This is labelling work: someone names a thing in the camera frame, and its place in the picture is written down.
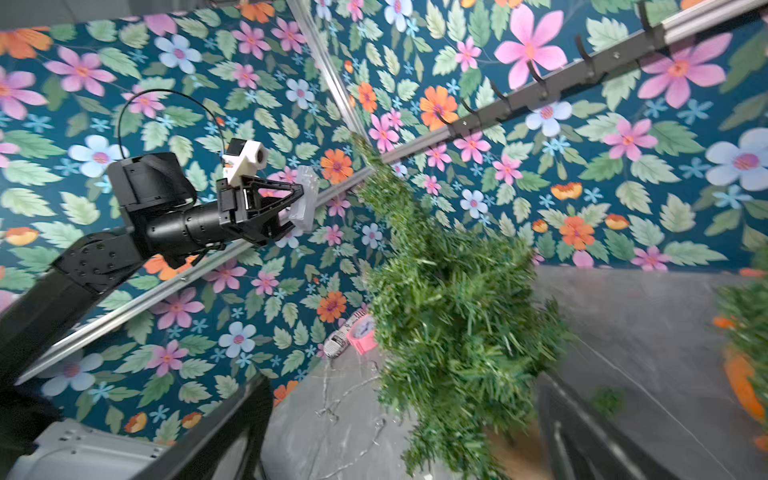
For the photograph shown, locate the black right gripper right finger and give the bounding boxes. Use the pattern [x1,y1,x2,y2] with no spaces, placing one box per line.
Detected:
[537,374,676,480]

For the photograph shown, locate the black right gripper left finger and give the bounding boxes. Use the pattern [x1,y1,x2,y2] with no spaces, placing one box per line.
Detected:
[133,374,273,479]

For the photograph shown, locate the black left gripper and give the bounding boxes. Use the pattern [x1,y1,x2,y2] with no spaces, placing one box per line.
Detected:
[217,175,304,246]

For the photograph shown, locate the clear battery box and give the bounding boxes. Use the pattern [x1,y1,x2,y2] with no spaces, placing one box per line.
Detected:
[288,166,320,233]

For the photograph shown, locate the clear string light wire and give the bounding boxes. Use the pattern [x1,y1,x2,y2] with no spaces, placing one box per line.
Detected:
[305,359,391,480]

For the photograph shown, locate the green christmas tree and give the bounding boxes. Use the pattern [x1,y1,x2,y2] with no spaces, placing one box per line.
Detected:
[714,246,767,429]
[352,135,569,479]

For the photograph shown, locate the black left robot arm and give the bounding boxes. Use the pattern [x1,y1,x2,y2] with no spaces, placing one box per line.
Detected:
[1,150,318,479]

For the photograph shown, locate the pink alarm clock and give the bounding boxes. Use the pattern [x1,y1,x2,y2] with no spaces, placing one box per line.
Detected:
[347,313,378,356]

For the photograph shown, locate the orange plush toy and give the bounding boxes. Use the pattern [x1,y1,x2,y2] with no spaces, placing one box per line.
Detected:
[713,316,767,452]

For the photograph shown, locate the black coat hook rail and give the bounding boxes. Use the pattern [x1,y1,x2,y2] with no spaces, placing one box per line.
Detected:
[434,1,666,143]

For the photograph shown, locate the aluminium frame struts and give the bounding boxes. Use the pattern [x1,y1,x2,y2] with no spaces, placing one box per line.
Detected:
[1,0,766,387]

